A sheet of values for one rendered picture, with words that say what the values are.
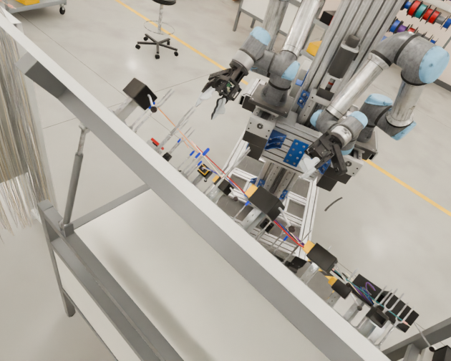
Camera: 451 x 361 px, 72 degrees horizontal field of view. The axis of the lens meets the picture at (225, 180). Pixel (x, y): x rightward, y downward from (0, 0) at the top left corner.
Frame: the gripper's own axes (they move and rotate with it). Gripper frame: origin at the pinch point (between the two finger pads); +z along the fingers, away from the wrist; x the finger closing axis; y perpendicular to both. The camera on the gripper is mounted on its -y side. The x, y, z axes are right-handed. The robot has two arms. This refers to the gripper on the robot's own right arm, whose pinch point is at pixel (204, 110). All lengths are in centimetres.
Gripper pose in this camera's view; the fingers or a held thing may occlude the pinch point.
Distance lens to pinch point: 119.0
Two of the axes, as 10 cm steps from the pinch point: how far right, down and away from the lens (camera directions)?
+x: 6.4, 4.2, 6.4
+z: -5.9, 8.1, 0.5
